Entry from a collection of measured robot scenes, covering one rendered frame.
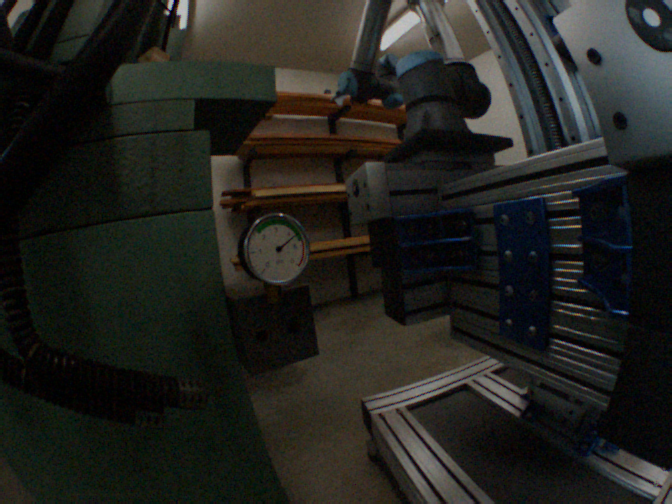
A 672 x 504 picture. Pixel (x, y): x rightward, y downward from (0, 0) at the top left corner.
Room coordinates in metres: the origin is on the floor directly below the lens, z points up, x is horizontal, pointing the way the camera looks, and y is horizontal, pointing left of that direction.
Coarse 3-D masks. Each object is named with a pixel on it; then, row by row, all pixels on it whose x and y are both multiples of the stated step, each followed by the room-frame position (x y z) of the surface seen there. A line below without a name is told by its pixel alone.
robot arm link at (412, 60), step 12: (408, 60) 0.50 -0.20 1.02; (420, 60) 0.49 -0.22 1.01; (432, 60) 0.48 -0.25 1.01; (396, 72) 0.55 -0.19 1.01; (408, 72) 0.50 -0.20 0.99; (420, 72) 0.49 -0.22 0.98; (432, 72) 0.48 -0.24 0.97; (444, 72) 0.49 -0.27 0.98; (456, 72) 0.52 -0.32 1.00; (408, 84) 0.51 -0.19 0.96; (420, 84) 0.49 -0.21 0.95; (432, 84) 0.48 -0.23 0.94; (444, 84) 0.49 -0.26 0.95; (456, 84) 0.51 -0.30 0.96; (408, 96) 0.52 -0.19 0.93; (420, 96) 0.50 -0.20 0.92; (456, 96) 0.53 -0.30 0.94
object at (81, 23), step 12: (84, 0) 0.10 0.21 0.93; (96, 0) 0.11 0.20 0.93; (108, 0) 0.12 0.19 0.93; (24, 12) 0.04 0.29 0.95; (48, 12) 0.07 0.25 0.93; (72, 12) 0.09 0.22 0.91; (84, 12) 0.10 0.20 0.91; (96, 12) 0.11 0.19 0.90; (72, 24) 0.10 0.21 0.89; (84, 24) 0.11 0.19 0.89; (96, 24) 0.12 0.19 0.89; (36, 36) 0.07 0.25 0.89; (60, 36) 0.09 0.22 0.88; (72, 36) 0.10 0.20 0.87; (24, 48) 0.07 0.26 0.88
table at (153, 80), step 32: (64, 64) 0.11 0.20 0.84; (128, 64) 0.21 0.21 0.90; (160, 64) 0.24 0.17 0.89; (192, 64) 0.26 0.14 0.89; (224, 64) 0.28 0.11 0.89; (256, 64) 0.31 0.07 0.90; (128, 96) 0.22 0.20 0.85; (160, 96) 0.24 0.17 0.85; (192, 96) 0.26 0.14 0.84; (224, 96) 0.28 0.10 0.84; (256, 96) 0.31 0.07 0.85; (224, 128) 0.37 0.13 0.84
